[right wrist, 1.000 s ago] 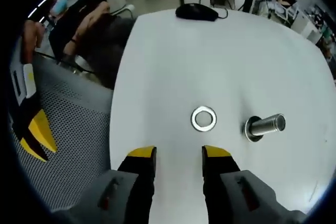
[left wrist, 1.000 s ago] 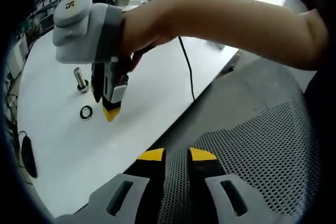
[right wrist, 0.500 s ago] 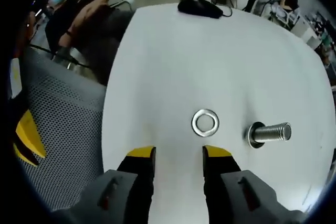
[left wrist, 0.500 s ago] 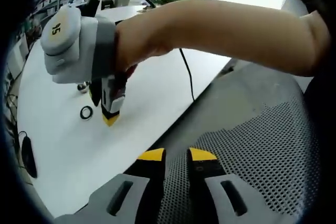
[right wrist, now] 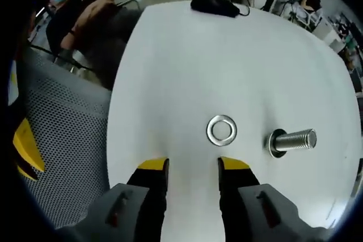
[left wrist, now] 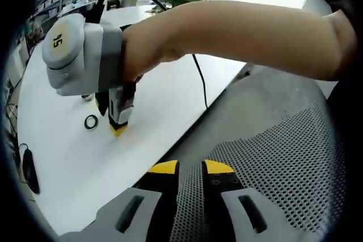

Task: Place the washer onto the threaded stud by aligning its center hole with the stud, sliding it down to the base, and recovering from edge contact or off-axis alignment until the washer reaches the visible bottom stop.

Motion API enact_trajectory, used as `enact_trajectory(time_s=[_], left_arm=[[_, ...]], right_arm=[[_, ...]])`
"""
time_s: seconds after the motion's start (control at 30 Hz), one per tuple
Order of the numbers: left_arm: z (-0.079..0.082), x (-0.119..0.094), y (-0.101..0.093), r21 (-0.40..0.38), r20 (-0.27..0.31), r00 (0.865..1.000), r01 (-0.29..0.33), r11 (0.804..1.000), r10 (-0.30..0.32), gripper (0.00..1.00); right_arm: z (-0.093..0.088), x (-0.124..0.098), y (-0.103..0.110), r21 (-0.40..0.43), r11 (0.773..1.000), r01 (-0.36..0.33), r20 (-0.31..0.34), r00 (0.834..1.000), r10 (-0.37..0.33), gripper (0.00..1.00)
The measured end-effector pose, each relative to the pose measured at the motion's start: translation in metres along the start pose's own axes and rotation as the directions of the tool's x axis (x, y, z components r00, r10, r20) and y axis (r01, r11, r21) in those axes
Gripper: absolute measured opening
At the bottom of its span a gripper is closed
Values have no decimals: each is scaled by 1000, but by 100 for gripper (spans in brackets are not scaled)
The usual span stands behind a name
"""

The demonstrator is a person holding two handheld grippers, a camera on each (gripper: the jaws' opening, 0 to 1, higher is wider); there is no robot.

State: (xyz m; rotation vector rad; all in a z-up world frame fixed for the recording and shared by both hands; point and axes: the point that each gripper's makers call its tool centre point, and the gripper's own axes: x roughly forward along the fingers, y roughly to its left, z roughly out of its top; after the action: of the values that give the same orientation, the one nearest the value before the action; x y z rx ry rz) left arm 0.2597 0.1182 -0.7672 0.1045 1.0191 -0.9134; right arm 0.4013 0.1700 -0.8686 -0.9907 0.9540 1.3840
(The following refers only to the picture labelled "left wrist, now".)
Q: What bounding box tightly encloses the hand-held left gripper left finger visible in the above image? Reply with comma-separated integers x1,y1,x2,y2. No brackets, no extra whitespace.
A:
58,160,180,242

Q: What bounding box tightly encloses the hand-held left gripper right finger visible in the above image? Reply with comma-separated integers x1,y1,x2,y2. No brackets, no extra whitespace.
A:
201,159,321,242

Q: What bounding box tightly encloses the black rubber ring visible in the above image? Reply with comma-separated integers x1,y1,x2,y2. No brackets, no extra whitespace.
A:
84,114,99,130

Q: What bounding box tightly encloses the person's right hand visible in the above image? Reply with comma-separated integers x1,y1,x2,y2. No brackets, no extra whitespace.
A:
123,14,183,83

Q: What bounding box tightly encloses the grey mesh chair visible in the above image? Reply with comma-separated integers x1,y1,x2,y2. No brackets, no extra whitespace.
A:
133,65,349,242

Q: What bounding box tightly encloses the black computer mouse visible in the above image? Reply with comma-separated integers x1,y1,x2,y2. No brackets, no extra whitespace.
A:
21,148,41,194

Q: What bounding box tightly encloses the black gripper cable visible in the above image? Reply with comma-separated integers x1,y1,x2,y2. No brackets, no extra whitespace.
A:
95,0,209,109

